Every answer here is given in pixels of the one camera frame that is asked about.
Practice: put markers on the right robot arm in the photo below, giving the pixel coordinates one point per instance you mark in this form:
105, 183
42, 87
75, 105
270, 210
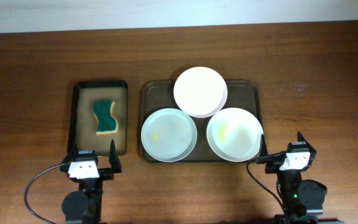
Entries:
301, 200

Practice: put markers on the cream white plate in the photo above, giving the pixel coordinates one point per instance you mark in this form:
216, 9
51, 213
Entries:
234, 134

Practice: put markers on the pale blue plate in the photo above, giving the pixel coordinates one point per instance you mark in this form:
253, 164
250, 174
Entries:
168, 135

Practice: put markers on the small black water tray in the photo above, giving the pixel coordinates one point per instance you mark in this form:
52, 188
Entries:
83, 124

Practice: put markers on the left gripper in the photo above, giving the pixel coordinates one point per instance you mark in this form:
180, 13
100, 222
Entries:
115, 161

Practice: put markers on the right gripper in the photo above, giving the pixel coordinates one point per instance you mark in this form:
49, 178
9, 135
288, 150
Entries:
274, 162

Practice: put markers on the green and yellow sponge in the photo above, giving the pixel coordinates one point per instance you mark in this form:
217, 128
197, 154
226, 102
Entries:
103, 111

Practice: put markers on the pink plate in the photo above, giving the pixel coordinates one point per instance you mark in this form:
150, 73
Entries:
200, 92

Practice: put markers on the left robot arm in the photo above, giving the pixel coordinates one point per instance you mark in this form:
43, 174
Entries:
85, 204

